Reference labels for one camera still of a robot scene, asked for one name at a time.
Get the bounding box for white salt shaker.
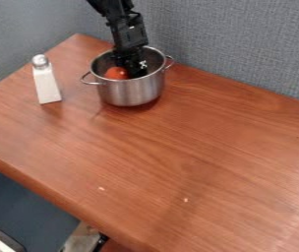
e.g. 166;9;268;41
31;54;61;104

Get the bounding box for metal pot with handles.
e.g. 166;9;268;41
79;46;174;106

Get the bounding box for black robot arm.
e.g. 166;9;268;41
86;0;148;78

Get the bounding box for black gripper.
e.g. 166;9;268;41
106;11;148;79

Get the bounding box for metal table leg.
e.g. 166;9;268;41
58;222;109;252

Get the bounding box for red and white toy mushroom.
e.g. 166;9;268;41
103;66;127;80

